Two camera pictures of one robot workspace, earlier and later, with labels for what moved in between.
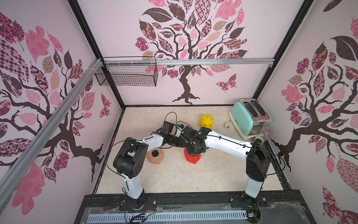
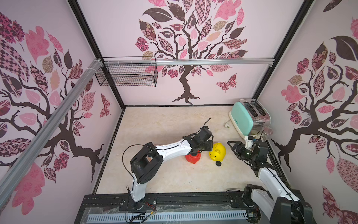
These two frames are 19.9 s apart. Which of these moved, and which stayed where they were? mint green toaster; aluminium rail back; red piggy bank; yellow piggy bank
Moved: yellow piggy bank
Stayed: mint green toaster; red piggy bank; aluminium rail back
